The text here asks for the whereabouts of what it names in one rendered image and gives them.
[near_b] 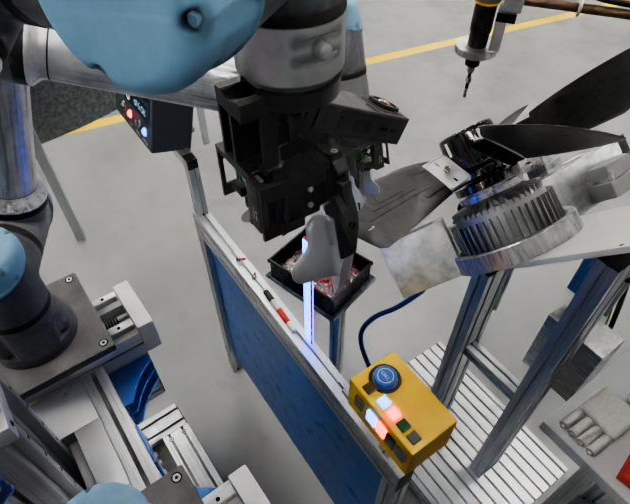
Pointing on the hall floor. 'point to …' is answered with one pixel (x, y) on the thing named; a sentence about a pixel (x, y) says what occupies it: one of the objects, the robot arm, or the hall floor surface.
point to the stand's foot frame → (494, 489)
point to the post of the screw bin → (337, 341)
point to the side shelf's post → (570, 488)
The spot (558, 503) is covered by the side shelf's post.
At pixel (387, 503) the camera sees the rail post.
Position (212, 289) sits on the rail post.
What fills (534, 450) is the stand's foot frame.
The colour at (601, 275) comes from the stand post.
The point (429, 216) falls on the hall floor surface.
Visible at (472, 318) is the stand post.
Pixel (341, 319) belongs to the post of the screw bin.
